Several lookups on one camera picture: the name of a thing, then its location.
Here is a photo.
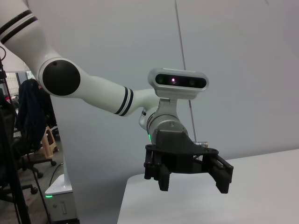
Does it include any black floor cable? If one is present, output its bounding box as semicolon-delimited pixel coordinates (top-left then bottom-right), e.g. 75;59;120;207
31;162;65;224

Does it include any black stand pole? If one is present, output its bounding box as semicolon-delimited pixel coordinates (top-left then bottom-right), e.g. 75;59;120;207
0;44;31;224

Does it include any black office chair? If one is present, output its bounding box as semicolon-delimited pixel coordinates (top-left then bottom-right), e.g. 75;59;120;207
11;136;57;179
0;94;39;202
15;78;56;152

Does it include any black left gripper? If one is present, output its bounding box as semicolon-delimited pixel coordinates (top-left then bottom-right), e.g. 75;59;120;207
143;129;235;195

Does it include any white partition base foot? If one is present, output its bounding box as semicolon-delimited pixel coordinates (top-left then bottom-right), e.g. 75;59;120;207
44;158;74;198

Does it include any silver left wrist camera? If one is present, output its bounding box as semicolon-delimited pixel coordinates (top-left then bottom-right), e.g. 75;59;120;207
147;67;209;101

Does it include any silver cable connector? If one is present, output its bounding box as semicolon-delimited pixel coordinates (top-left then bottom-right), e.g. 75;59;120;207
193;140;210;148

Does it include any wooden stool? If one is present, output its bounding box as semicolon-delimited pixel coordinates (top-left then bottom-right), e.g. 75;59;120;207
38;125;58;157

